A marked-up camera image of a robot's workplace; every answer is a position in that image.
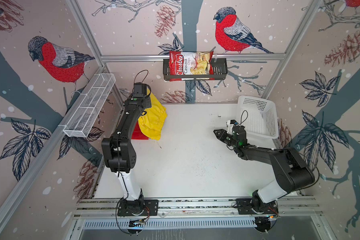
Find white mesh wall shelf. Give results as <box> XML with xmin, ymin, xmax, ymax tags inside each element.
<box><xmin>63</xmin><ymin>73</ymin><xmax>116</xmax><ymax>138</ymax></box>

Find horizontal aluminium frame bar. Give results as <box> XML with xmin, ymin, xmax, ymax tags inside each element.
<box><xmin>101</xmin><ymin>53</ymin><xmax>287</xmax><ymax>63</ymax></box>

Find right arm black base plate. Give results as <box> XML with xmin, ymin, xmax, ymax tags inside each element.
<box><xmin>233</xmin><ymin>198</ymin><xmax>279</xmax><ymax>215</ymax></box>

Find red cassava chips bag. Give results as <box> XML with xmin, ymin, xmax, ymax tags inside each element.
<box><xmin>169</xmin><ymin>51</ymin><xmax>214</xmax><ymax>82</ymax></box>

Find red shorts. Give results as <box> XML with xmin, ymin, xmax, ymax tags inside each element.
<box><xmin>131</xmin><ymin>123</ymin><xmax>149</xmax><ymax>140</ymax></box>

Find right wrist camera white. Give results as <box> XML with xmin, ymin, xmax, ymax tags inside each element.
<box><xmin>227</xmin><ymin>120</ymin><xmax>239</xmax><ymax>129</ymax></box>

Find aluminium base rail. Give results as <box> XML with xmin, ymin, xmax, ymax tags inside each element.
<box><xmin>73</xmin><ymin>196</ymin><xmax>323</xmax><ymax>219</ymax></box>

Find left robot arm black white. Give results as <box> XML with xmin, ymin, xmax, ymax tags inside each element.
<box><xmin>102</xmin><ymin>83</ymin><xmax>152</xmax><ymax>217</ymax></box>

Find black wire wall basket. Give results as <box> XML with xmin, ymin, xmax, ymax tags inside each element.
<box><xmin>163</xmin><ymin>59</ymin><xmax>228</xmax><ymax>82</ymax></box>

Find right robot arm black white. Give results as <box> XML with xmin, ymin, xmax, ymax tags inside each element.
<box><xmin>214</xmin><ymin>124</ymin><xmax>316</xmax><ymax>214</ymax></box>

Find white plastic basket tray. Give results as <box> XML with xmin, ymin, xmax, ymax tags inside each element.
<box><xmin>235</xmin><ymin>96</ymin><xmax>279</xmax><ymax>139</ymax></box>

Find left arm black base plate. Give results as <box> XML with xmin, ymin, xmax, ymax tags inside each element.
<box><xmin>117</xmin><ymin>200</ymin><xmax>159</xmax><ymax>217</ymax></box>

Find yellow shorts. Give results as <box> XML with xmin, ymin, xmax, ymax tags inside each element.
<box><xmin>138</xmin><ymin>94</ymin><xmax>167</xmax><ymax>141</ymax></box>

